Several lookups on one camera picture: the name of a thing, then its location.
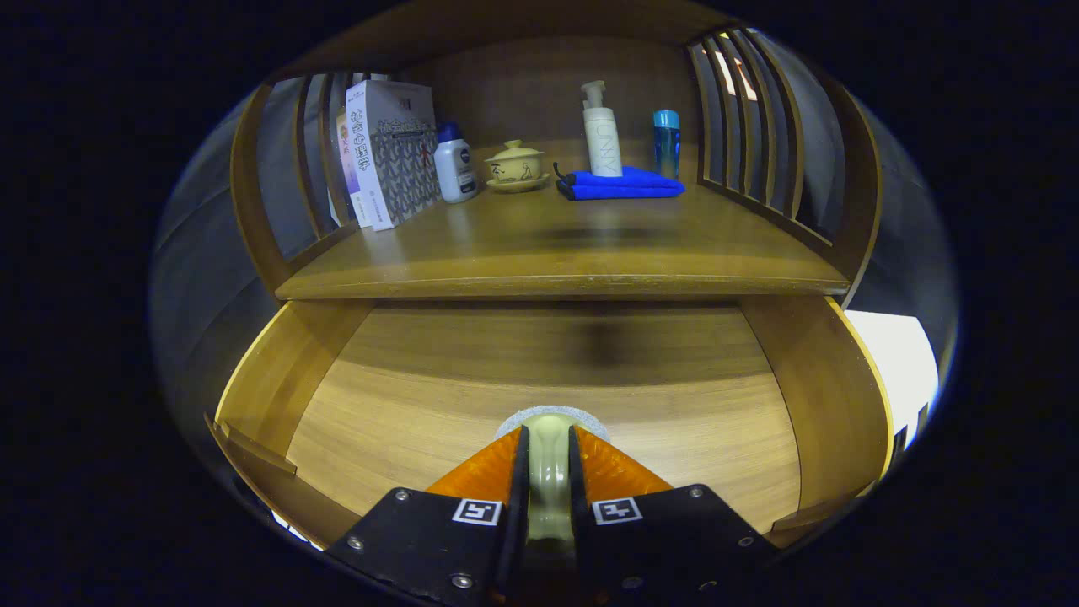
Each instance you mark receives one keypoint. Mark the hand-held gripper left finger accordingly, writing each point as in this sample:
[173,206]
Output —
[438,539]

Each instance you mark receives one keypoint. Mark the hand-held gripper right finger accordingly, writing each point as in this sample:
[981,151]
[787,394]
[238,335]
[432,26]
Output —
[666,539]

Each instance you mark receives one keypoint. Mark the green scrub brush grey pad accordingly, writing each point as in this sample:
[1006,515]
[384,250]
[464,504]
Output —
[550,472]

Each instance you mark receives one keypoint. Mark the brown wooden drawer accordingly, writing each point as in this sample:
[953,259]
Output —
[548,371]

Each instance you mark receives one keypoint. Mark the white drawer unit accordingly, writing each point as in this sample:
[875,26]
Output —
[893,362]

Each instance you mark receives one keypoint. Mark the brown wooden countertop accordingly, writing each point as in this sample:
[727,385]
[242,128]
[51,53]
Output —
[590,244]

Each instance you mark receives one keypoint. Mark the brown wooden cabinet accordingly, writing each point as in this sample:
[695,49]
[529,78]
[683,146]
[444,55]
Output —
[523,84]

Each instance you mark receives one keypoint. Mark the blue folded cloth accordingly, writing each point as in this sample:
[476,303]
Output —
[624,184]

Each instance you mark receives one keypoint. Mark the white bottle with blue cap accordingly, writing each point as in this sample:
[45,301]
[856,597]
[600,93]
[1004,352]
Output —
[455,169]

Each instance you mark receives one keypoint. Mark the yellow lidded ceramic teacup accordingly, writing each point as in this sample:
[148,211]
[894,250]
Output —
[516,167]

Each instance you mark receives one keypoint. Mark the thick white book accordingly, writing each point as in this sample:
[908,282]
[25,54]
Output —
[405,160]

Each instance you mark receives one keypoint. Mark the clear blue bottle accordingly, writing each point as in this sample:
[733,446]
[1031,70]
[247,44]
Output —
[666,143]

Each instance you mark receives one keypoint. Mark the white pump bottle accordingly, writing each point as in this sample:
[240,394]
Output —
[602,143]

